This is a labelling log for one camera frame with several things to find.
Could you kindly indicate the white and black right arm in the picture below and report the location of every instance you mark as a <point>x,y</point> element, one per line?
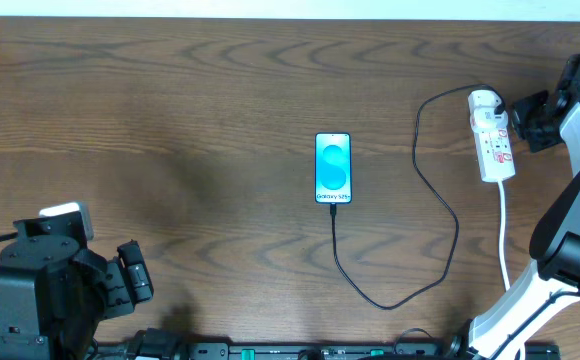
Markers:
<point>551,281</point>

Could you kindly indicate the white power strip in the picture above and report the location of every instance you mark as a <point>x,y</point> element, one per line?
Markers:
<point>489,121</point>

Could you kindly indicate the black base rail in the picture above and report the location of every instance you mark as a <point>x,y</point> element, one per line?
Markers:
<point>159,344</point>

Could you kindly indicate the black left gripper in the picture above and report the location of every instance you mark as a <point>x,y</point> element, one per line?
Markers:
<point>118,282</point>

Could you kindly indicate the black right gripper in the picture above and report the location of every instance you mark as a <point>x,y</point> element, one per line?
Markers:
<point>535,121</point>

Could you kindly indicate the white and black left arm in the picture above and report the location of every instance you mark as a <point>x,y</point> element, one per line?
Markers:
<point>54,290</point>

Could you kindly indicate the blue smartphone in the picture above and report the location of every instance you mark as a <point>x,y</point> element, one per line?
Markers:
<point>333,176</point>

